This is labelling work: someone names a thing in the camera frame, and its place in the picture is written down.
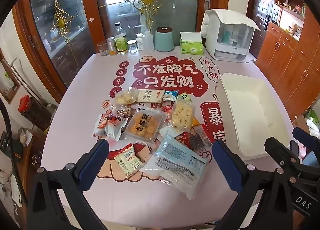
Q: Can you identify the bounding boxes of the clear red orange snack packet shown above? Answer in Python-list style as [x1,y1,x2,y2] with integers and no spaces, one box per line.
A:
[160,104,173,116]

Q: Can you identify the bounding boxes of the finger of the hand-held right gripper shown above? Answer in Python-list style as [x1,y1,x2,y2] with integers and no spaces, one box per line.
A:
[264,137,304,185]
[292,127,320,155]

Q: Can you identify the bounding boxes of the clear brown nut snack packet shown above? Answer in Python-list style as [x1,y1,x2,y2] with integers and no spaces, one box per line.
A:
[111,105,136,122]

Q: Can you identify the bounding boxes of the small clear bag pale puffs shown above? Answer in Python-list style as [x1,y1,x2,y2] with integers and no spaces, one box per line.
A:
[114,87,138,106]

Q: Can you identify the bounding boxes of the red white snack packet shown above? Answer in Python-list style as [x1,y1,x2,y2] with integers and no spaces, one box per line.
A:
[93,110,130,142]

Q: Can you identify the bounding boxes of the white plastic storage bin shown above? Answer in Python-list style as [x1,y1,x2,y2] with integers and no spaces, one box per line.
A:
[215,72,293,162]

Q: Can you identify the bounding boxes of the beige snack packet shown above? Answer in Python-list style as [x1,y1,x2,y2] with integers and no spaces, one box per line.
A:
[136,89,166,103]

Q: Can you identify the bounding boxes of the green label glass bottle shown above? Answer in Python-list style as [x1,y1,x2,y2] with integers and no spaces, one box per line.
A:
[114,22,129,55]

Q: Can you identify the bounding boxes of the large light blue packet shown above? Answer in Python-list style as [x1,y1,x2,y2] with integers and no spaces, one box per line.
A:
[139,134,209,200]

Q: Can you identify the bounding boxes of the dark brown snack packet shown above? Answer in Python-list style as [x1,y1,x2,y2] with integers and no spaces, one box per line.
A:
[188,125,213,151]

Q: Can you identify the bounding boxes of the dark wooden door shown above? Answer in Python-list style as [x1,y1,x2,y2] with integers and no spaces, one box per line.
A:
[249,0,273,58]

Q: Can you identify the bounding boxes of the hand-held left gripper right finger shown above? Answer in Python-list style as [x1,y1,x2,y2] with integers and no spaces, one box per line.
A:
[212,141,295,230]

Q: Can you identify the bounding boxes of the white countertop appliance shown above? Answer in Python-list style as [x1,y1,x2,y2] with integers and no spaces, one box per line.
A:
[201,8,261,63]

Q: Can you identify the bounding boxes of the clear drinking glass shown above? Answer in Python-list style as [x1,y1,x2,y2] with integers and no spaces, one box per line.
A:
[97,41,110,57]

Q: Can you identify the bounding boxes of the silver metal can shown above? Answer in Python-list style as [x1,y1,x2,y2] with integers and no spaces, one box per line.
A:
[107,37,118,56]

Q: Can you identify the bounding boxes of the glass sliding door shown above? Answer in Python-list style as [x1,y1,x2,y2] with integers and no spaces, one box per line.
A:
[15,0,230,88]

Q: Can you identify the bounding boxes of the orange round biscuit packet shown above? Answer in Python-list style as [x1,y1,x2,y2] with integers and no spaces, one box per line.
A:
[124,109,167,146]

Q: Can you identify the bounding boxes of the white pill bottle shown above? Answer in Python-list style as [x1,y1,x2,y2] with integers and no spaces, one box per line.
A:
[136,33,145,51]

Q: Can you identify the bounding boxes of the large clear bag pale puffs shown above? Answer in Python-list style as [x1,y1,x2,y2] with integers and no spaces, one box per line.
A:
[170,97,195,134]

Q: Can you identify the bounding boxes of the teal canister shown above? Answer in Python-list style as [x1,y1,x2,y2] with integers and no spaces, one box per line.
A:
[155,27,175,52]

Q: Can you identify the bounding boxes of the blue white snack packet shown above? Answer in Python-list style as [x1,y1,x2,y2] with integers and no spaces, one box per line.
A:
[164,90,179,102]

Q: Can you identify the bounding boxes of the green tissue box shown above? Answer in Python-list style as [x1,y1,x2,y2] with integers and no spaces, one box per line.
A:
[179,31,205,56]

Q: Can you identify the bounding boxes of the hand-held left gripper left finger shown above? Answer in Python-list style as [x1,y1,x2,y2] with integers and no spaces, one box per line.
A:
[25,139,110,230]

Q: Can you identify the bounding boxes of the small white lid glass jar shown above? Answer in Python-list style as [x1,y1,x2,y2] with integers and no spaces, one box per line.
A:
[127,40,138,54]

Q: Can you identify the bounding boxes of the cardboard box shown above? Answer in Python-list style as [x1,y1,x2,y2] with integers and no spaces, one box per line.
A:
[292,108,320,137]

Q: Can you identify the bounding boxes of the wooden wall cabinet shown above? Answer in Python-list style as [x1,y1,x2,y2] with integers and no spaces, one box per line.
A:
[255,0,320,117]

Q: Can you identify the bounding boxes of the small white barcode snack packet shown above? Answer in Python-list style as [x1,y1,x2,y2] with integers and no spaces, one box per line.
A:
[113,144,143,179]

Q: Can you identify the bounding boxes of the white plastic bottle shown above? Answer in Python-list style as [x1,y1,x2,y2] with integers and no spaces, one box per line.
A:
[143,31,154,52]

